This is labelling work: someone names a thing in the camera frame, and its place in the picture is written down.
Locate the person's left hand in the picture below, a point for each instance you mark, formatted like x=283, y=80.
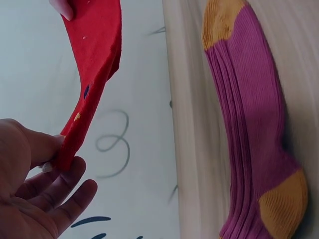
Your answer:
x=12, y=159

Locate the person's right hand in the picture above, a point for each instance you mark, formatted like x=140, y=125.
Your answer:
x=62, y=7

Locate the person's right fingers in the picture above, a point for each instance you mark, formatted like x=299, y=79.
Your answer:
x=63, y=8

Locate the person's left fingers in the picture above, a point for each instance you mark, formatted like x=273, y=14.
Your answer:
x=72, y=204

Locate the person's left thumb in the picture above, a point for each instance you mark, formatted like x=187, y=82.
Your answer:
x=43, y=148

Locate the red sock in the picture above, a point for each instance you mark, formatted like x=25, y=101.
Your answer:
x=97, y=37

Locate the purple sock with yellow heel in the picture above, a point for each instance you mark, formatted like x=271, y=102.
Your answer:
x=259, y=87

